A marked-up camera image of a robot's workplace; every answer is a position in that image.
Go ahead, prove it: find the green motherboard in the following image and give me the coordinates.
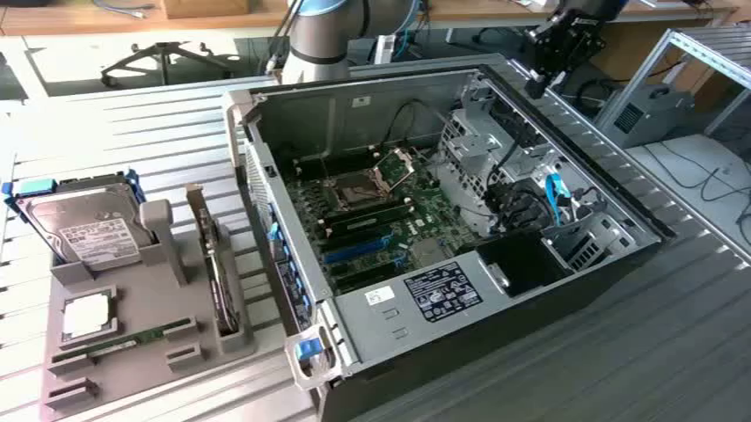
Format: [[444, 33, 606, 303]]
[[284, 147, 488, 295]]

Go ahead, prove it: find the black power wire bundle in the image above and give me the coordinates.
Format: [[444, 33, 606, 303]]
[[485, 179, 556, 234]]

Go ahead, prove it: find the blue disk caddy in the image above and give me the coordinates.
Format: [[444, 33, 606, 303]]
[[1, 169, 147, 265]]

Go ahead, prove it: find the long wooden desk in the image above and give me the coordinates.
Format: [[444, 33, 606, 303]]
[[426, 0, 740, 27]]

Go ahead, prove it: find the coiled black cable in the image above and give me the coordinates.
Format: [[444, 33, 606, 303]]
[[577, 78, 617, 109]]

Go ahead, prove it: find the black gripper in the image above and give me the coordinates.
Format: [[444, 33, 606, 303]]
[[522, 0, 624, 100]]

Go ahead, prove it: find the blue expansion slot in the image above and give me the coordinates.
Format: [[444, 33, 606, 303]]
[[324, 235, 393, 265]]

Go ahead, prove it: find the open black PC case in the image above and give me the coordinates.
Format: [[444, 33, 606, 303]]
[[225, 63, 678, 422]]

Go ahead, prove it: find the green RAM stick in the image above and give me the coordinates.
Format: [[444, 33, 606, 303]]
[[50, 319, 191, 362]]

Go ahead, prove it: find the silver hard disk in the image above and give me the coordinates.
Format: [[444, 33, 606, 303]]
[[14, 184, 157, 272]]

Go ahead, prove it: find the CPU socket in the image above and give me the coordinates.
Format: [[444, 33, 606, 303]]
[[325, 173, 388, 212]]

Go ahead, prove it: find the blue disk wire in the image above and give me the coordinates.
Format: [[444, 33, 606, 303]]
[[542, 173, 573, 228]]

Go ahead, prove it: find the black graphics card with fan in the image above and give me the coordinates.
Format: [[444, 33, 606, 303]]
[[183, 183, 242, 338]]

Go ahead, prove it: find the black expansion slot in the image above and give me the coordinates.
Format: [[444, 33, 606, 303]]
[[333, 258, 405, 291]]

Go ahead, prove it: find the metal socket cover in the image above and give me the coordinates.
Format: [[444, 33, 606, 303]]
[[368, 148, 417, 197]]

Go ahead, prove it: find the wooden desk with box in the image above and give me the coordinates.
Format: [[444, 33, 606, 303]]
[[0, 0, 293, 37]]

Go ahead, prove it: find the black installed RAM stick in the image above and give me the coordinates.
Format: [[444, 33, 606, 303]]
[[324, 202, 414, 234]]

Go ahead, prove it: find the aluminium frame shelf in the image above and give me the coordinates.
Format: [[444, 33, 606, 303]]
[[589, 24, 751, 137]]

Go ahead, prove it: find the silver chipset heatsink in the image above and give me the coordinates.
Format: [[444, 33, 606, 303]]
[[409, 240, 450, 265]]

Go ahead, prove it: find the thin metal locking lever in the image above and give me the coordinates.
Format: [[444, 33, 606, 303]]
[[317, 144, 333, 184]]

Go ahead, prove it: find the grey parts rack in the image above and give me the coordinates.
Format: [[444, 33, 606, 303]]
[[38, 198, 258, 417]]

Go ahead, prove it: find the silver CPU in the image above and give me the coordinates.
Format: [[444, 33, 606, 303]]
[[61, 293, 113, 339]]

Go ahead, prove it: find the brown cardboard box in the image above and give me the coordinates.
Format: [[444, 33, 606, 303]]
[[162, 0, 250, 19]]

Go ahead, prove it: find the grey power supply unit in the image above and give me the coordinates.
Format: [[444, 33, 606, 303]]
[[320, 252, 512, 367]]

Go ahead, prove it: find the black office chair base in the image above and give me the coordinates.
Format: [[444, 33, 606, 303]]
[[97, 40, 236, 88]]

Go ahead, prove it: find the silver disk bay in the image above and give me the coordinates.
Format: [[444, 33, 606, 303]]
[[541, 215, 638, 272]]

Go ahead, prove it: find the grey equipment box black handle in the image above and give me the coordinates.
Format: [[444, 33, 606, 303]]
[[609, 83, 697, 149]]

